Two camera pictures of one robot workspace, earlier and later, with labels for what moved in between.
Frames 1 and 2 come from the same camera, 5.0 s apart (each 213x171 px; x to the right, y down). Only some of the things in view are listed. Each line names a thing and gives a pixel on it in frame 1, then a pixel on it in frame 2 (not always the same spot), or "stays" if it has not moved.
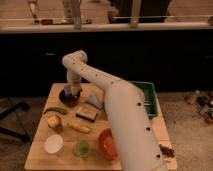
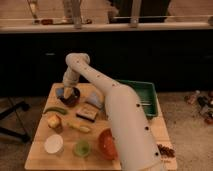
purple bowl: [68, 100] stays
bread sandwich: [87, 113] stays
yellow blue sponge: [68, 90] → [57, 90]
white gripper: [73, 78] stays
